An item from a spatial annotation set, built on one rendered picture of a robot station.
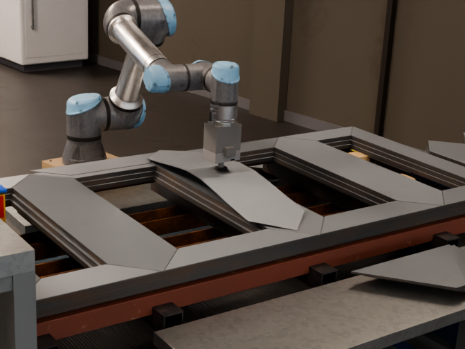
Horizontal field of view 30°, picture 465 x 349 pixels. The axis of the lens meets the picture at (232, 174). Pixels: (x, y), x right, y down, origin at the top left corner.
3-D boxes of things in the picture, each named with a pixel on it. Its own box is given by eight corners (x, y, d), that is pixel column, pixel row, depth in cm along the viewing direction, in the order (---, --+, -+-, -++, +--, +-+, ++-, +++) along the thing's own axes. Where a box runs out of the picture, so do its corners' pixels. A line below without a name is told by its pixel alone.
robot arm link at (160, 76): (90, -7, 263) (157, 67, 229) (124, -8, 269) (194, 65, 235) (86, 28, 269) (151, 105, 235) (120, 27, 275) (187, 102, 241)
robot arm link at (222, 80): (230, 59, 240) (245, 65, 233) (228, 97, 243) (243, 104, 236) (205, 60, 236) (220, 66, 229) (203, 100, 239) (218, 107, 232)
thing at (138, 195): (353, 174, 328) (354, 166, 327) (25, 235, 256) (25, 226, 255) (319, 159, 343) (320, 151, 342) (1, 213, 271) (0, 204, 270)
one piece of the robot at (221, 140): (221, 117, 231) (219, 175, 236) (248, 113, 236) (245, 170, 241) (201, 109, 238) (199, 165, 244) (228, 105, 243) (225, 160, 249)
